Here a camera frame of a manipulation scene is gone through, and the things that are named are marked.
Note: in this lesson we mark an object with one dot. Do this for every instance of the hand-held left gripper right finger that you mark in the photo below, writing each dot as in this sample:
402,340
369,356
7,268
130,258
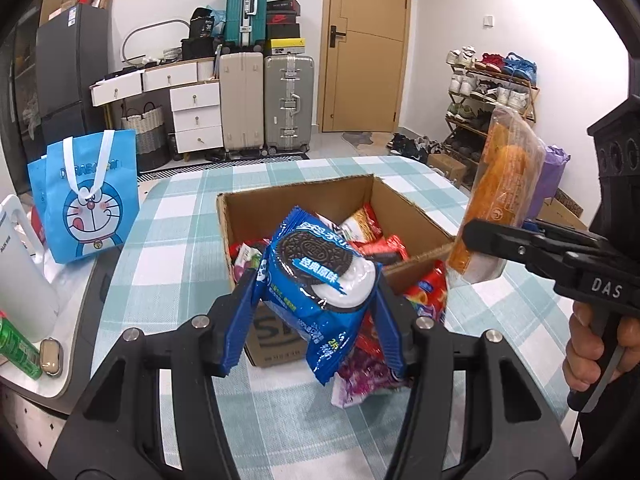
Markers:
390,330

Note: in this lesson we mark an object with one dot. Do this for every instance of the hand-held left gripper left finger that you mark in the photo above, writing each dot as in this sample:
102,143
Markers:
235,320

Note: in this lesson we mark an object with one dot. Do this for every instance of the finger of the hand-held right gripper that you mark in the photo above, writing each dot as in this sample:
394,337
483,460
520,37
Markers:
565,230
500,240

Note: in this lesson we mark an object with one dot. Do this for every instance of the purple snack packet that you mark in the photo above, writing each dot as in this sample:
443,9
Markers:
370,375

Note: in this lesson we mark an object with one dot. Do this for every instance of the red chip bag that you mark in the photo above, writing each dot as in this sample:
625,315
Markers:
427,295

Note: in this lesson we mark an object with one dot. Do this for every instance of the pink green snack packet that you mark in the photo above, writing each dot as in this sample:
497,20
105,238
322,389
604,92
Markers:
245,260

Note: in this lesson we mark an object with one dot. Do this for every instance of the long orange snack packet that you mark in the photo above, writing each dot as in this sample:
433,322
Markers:
505,170

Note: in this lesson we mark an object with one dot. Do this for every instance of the small red snack packet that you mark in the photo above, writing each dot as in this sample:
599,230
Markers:
385,250

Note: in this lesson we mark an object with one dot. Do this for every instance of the blue sandwich cookie packet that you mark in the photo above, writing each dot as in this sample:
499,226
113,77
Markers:
310,280

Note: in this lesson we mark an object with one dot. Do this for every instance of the brown cardboard box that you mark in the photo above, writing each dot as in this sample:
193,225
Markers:
415,220

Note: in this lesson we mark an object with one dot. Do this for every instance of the white noodle snack bag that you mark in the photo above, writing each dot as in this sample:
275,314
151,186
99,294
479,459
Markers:
360,225

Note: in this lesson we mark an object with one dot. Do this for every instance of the person's right forearm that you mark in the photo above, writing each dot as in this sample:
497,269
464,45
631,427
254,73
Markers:
612,425

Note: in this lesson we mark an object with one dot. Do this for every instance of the person's right hand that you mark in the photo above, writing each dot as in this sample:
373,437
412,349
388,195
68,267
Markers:
580,355

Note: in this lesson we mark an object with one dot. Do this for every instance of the printed floor cardboard box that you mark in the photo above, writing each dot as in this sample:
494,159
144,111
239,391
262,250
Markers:
565,210

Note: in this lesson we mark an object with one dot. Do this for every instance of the purple plastic bag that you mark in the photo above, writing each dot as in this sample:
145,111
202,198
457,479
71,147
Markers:
547,180

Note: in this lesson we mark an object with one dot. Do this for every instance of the small floor cardboard box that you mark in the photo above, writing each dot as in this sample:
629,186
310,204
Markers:
447,167

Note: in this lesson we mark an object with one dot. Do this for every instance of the teal checked tablecloth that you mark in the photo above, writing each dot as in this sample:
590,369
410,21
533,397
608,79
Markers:
175,220

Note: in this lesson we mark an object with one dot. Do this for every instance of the wooden shoe rack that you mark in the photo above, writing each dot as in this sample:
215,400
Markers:
480,120

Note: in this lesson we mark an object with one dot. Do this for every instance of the pile of dark shoes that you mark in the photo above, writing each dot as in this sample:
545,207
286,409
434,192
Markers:
412,145

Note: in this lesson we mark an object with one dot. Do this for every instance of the grey side table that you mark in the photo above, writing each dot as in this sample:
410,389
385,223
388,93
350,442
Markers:
82,310

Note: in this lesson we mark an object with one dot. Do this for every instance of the black white striped rug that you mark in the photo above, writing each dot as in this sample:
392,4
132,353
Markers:
200,165

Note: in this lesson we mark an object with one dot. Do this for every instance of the row of assorted sneakers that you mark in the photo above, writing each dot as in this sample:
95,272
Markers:
492,77

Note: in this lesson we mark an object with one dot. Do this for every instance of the dark door mat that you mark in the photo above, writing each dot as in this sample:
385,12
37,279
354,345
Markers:
357,137

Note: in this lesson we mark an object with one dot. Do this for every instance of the beige small case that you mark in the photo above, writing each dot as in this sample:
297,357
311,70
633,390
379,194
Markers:
51,357

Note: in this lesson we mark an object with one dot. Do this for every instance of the blue cartoon tote bag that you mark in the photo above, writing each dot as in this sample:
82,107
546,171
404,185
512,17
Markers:
90,200

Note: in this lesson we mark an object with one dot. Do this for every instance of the woven basket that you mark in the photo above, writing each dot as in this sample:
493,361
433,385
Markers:
142,130

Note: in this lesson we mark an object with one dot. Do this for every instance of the white jug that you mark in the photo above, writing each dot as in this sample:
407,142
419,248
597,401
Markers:
25,280

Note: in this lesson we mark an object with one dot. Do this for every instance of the white drawer cabinet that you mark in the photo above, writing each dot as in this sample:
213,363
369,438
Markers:
195,110

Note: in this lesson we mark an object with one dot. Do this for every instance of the beige suitcase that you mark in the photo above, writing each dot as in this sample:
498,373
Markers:
242,105

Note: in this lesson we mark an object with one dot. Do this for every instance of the green can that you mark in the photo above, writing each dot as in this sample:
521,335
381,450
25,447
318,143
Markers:
17,347

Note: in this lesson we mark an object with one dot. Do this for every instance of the silver suitcase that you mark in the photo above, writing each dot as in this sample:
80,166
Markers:
290,105

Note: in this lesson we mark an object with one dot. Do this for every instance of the wooden door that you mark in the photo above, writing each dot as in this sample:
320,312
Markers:
367,60

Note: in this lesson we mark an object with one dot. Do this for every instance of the yellow black shoe box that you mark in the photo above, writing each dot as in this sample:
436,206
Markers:
287,46

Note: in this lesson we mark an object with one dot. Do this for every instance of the black bag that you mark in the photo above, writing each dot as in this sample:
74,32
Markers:
200,35

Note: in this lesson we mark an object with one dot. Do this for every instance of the grey refrigerator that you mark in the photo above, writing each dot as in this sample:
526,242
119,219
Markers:
75,60

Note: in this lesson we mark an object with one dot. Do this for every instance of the black red-logo shoe box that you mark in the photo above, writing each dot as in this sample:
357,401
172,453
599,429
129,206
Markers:
284,18

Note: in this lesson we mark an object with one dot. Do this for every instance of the teal suitcase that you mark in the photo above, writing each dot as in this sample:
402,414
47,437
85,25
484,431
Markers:
245,10

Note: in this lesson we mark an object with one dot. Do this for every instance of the plain black shoe box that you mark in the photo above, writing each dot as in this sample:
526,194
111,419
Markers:
282,5

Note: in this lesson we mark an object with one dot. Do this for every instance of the dark glass cabinet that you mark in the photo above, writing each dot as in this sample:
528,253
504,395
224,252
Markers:
22,70

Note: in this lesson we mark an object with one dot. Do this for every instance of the oval metal frame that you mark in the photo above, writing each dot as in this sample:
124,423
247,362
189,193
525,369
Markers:
135,35

